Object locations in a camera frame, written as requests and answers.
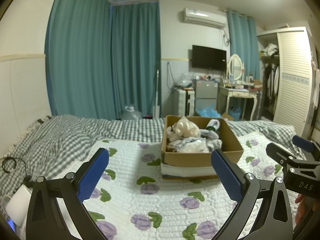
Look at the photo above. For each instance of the narrow teal curtain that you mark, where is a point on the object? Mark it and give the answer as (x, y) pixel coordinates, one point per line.
(242, 42)

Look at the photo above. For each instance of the black wall television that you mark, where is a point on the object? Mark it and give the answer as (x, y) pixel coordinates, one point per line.
(208, 57)

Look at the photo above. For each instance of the grey gingham duvet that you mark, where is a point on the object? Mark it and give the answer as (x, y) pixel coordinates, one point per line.
(62, 140)

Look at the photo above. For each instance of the blue basket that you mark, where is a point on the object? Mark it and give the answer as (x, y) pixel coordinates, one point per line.
(235, 113)

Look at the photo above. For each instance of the clothes on wardrobe shelf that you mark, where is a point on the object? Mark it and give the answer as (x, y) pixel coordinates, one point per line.
(270, 50)

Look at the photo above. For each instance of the white dressing table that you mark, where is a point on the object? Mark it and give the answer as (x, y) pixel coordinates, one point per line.
(237, 93)

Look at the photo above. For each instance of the white floral quilt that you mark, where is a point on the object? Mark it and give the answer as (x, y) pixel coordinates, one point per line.
(160, 200)

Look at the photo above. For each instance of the white louvred wardrobe door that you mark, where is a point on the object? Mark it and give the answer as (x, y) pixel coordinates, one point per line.
(295, 85)

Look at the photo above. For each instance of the cardboard box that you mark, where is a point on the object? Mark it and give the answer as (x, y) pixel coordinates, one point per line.
(200, 160)

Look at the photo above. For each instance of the white device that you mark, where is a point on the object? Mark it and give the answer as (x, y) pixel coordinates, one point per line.
(18, 205)

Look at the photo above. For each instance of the small cardboard piece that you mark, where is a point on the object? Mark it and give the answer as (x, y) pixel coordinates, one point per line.
(227, 117)

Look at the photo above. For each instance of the clear water jug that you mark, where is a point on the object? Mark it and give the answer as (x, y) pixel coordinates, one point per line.
(131, 113)

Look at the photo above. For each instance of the white suitcase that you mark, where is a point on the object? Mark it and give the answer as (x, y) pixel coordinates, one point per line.
(183, 101)

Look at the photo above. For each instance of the white sock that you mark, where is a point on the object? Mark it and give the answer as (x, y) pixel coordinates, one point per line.
(215, 142)

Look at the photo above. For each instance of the blue plastic bag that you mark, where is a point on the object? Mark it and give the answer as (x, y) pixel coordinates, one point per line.
(207, 111)

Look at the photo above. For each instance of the wide teal curtain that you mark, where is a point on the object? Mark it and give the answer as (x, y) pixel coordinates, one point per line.
(80, 55)

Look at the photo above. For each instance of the white oval mirror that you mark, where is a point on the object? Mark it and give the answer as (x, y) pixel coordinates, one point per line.
(235, 66)

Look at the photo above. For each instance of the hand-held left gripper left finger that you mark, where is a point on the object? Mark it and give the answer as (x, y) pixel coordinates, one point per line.
(92, 175)

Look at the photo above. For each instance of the hanging clothes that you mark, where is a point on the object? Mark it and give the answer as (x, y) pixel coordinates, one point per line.
(271, 85)

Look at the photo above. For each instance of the grey small fridge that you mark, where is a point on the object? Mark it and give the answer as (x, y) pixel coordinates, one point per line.
(205, 92)

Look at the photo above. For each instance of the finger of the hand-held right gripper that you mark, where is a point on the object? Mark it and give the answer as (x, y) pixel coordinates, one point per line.
(280, 155)
(303, 143)

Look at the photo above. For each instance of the person's right hand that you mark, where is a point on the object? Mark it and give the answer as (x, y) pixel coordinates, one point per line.
(301, 205)

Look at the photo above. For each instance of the clear plastic bag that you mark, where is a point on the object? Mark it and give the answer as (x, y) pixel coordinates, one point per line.
(183, 80)

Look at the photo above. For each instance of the white air conditioner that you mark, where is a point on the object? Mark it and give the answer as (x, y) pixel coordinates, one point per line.
(203, 17)

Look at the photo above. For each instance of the cream cloth bundle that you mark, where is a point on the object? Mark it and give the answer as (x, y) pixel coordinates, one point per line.
(185, 128)

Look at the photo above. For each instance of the blue white tissue packet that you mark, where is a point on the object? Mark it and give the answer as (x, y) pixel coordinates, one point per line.
(180, 142)

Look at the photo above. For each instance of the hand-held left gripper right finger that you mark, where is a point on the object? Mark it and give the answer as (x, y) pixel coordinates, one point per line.
(226, 177)

